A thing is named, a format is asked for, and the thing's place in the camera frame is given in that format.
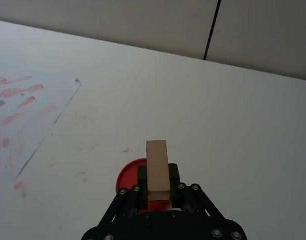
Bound light wooden block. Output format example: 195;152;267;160
146;139;171;202

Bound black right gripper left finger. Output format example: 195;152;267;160
97;165;150;231

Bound red round lid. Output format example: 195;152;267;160
116;158;173;216

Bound white paper sheet, red marks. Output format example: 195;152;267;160
0;61;83;194

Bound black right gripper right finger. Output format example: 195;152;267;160
168;163;230;227

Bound thin black cable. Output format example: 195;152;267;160
203;0;223;61

